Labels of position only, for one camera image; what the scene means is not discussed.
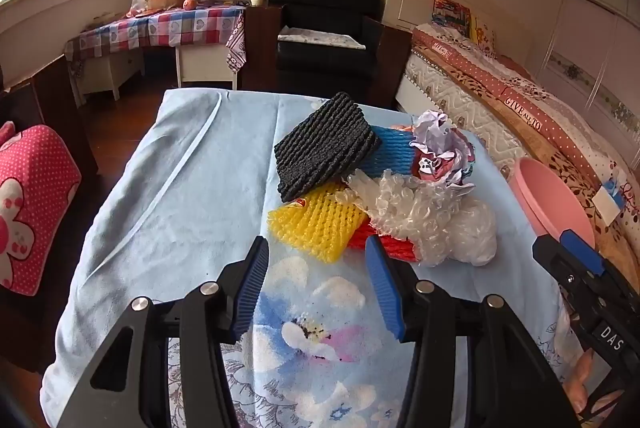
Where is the red foam net sleeve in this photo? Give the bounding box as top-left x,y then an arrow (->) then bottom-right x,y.
347,220 -> 419,262

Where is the yellow foam net sleeve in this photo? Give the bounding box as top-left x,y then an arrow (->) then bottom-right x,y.
268,181 -> 367,263

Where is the clear bubble wrap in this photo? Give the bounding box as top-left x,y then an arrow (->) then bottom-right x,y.
335,169 -> 497,266

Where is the black foam net sleeve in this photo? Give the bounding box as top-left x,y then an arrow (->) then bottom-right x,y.
273,92 -> 381,203

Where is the pink plastic trash bin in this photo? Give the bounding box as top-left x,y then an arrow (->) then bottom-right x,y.
509,157 -> 596,248

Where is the person's right hand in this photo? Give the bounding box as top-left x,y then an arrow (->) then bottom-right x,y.
563,349 -> 594,414

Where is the blue white tissue pack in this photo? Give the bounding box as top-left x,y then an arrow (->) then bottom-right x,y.
592,174 -> 627,226

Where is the light blue floral tablecloth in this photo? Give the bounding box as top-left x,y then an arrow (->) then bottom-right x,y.
39,86 -> 591,428

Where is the dark wood side cabinet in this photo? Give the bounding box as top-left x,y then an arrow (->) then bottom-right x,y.
240,6 -> 282,93

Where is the white sliding door wardrobe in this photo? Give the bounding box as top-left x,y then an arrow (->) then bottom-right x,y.
538,0 -> 639,165

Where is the black leather armchair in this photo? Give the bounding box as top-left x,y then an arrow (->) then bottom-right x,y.
268,0 -> 383,102

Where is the bed with patterned bedding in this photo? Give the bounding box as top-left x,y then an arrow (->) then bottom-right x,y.
383,0 -> 639,283

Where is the plaid cloth covered desk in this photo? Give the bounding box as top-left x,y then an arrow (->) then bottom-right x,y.
64,6 -> 246,99

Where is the white seat cushion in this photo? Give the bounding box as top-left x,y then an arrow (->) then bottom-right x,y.
278,26 -> 366,50

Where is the dark wood nightstand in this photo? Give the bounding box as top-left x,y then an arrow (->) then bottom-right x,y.
364,18 -> 411,110

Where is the red polka dot cushion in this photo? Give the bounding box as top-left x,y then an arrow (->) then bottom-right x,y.
0,122 -> 81,296

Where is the yellow red print pillow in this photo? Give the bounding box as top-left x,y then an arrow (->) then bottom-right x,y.
470,14 -> 496,58

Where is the colourful comic print pillow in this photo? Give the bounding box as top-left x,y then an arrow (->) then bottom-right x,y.
432,0 -> 471,38

